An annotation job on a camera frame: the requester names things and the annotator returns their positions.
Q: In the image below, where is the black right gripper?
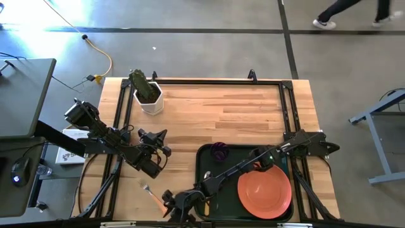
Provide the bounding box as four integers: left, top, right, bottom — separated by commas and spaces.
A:
162, 189, 207, 222

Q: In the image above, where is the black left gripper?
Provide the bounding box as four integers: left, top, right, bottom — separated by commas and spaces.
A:
138, 128, 172, 156

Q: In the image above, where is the fork with orange handle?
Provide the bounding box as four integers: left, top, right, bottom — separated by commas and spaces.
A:
137, 178, 168, 215

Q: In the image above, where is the spoon with orange handle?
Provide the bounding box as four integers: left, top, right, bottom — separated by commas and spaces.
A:
203, 170, 213, 217

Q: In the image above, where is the purple scrubber ball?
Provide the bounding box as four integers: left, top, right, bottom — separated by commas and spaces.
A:
209, 141, 230, 163

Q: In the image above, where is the orange round plate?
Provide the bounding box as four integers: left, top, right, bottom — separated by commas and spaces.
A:
237, 163, 292, 220

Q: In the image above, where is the dark green plastic tray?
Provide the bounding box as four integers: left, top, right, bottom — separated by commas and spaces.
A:
194, 142, 294, 223

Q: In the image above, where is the white faceted plant pot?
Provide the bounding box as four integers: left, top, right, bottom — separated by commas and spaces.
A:
132, 81, 165, 116

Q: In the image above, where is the green cactus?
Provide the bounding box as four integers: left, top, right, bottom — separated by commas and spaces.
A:
128, 68, 159, 103

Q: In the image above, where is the silver aluminium bar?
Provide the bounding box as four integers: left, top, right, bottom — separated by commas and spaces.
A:
100, 221, 137, 228
277, 222, 314, 228

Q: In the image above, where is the white printed cardboard box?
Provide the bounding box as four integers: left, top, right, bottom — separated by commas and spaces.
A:
55, 128, 91, 165

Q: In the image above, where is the black flat bar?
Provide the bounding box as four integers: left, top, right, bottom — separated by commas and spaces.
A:
34, 120, 87, 158

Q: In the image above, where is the clear plastic water bottle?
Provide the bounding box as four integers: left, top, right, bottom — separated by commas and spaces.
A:
36, 164, 53, 177

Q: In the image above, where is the light grey desk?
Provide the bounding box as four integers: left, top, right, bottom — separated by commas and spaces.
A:
0, 58, 57, 140

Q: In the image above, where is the black computer mouse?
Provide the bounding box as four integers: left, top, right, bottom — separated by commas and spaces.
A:
11, 157, 31, 187

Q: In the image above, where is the dark grey desk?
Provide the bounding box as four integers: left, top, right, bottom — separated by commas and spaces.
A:
0, 136, 46, 218

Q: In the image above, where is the person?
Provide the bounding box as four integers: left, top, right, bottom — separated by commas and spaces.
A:
312, 0, 404, 31

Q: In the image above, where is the yellow floor cable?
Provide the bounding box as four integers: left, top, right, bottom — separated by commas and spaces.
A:
42, 0, 113, 84

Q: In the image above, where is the black floor cable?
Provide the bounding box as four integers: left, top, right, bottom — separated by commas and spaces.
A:
50, 74, 96, 93

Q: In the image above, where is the black aluminium table frame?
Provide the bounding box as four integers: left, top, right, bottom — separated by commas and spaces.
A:
71, 69, 344, 222

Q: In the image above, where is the grey-blue metal table frame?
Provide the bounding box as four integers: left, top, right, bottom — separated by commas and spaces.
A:
347, 88, 405, 186

